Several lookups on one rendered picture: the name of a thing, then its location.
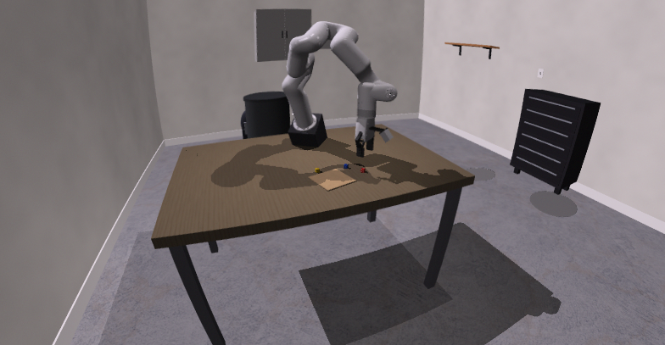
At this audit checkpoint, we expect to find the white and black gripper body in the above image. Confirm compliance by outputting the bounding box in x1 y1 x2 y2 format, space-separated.
355 115 376 142

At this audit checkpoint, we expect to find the beige flat mat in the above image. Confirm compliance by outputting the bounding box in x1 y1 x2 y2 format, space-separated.
309 169 356 191

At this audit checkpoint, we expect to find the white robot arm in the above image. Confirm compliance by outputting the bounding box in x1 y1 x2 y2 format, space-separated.
282 21 397 131

